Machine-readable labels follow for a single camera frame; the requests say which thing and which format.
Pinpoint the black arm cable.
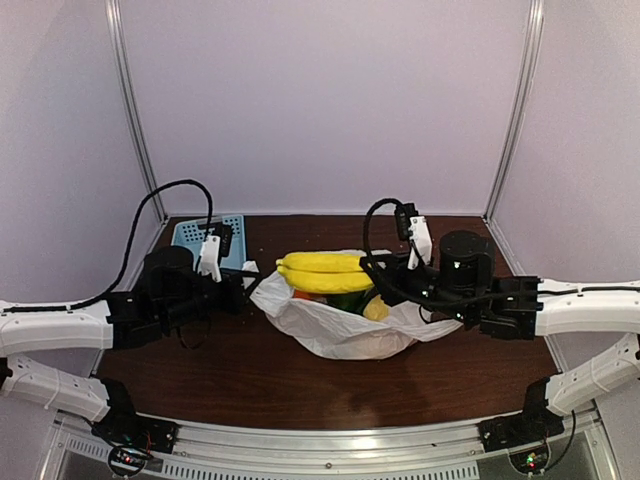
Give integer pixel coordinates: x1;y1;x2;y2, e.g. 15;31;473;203
362;197;506;307
0;178;215;316

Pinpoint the right circuit board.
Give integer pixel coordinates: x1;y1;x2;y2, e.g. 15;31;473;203
509;447;551;476

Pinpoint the circuit board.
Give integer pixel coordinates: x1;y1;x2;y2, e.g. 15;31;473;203
509;447;551;476
107;446;149;477

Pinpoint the aluminium corner post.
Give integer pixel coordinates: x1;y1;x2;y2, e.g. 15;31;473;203
105;0;159;193
483;0;545;224

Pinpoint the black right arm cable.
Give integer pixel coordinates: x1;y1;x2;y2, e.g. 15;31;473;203
362;197;506;307

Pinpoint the green fruit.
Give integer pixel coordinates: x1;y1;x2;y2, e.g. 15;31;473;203
326;292;366;315

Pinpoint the left aluminium corner post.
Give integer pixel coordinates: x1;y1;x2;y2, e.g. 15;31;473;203
105;0;159;193

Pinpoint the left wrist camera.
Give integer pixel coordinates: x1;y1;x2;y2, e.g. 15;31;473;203
195;223;233;283

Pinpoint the orange fruit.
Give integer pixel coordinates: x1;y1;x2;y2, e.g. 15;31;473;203
293;290;314;300

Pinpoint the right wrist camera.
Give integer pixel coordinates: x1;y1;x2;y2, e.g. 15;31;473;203
394;203;433;270

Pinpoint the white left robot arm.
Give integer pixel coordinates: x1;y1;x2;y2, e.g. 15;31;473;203
1;246;260;444

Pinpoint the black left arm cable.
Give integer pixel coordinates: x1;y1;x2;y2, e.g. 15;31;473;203
0;178;215;316

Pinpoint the white plastic bag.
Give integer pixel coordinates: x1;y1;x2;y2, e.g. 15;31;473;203
250;250;461;360

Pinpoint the right aluminium corner post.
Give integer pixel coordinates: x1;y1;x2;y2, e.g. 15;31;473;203
483;0;545;224

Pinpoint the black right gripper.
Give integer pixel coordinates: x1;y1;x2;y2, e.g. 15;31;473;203
362;251;476;325

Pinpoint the light blue plastic basket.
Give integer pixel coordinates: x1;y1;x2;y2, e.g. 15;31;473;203
171;214;247;274

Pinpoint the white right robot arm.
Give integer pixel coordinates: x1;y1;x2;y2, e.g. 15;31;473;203
360;230;639;442

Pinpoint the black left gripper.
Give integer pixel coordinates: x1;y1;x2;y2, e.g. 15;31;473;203
160;266;261;330

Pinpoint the yellow banana bunch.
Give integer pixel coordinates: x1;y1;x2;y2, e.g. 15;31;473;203
276;252;373;295

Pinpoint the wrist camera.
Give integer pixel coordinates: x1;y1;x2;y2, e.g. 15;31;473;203
195;223;233;283
394;203;433;270

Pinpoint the left circuit board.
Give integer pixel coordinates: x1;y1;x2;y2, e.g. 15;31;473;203
107;446;149;477

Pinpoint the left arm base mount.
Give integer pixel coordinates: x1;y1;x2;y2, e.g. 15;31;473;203
92;378;178;454

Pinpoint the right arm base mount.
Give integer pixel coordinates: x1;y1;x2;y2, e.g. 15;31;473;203
476;377;564;452

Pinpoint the aluminium front rail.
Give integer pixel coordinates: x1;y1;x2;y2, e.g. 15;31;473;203
49;404;616;480

